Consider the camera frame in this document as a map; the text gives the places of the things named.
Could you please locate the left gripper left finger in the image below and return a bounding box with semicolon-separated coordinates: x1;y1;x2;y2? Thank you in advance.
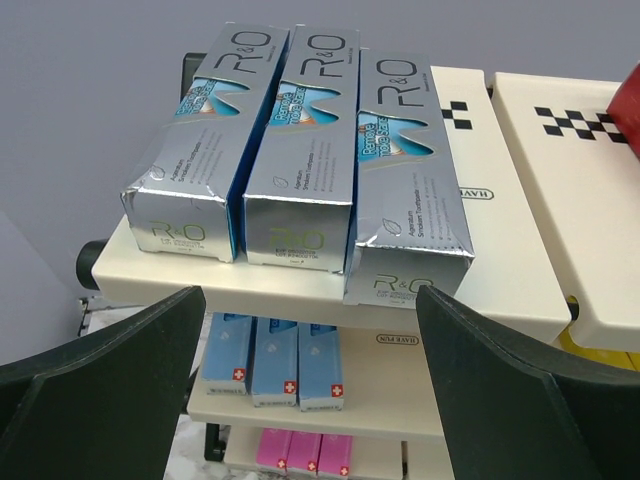
1;286;206;479

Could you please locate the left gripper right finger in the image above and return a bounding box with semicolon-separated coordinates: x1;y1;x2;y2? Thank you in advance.
416;286;639;479

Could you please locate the light blue toothpaste box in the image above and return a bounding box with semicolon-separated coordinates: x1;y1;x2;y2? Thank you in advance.
297;323;344;412
251;317;298;408
200;313;255;395

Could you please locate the pink toothpaste box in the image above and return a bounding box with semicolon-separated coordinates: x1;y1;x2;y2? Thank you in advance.
255;428;293;474
286;431;322;479
317;434;353;479

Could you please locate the pink toothpaste box back side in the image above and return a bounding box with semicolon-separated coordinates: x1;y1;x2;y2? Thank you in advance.
317;434;353;479

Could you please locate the silver blue R&O box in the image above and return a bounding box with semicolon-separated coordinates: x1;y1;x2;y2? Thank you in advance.
120;22;290;263

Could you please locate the blue metallic toothpaste box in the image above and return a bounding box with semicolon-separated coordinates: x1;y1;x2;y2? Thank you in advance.
243;25;360;274

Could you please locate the red toothpaste box barcode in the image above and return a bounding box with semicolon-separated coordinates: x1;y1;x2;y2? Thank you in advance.
606;63;640;157

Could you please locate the yellow toothpaste box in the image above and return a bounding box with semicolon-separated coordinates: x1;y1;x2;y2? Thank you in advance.
558;329;639;371

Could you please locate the beige three-tier shelf rack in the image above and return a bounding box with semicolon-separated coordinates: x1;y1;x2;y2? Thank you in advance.
74;49;640;480

